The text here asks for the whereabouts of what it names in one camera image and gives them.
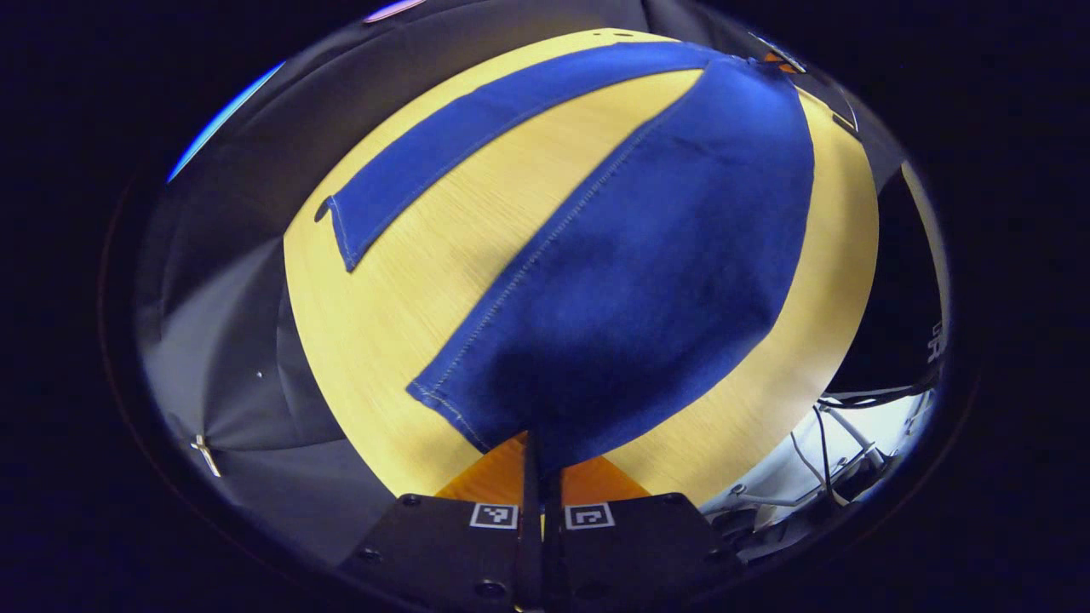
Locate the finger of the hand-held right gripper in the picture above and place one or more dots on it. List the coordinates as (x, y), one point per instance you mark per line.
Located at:
(779, 61)

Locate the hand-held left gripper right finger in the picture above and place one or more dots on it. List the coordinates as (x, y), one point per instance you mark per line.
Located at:
(630, 553)

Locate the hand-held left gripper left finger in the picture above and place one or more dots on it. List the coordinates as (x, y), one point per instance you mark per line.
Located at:
(443, 549)

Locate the blue denim jeans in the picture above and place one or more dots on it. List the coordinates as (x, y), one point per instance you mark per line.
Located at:
(647, 255)

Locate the silver clip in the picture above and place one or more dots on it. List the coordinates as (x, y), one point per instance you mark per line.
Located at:
(206, 455)

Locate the black backdrop cloth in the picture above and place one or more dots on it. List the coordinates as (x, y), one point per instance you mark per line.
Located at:
(230, 340)

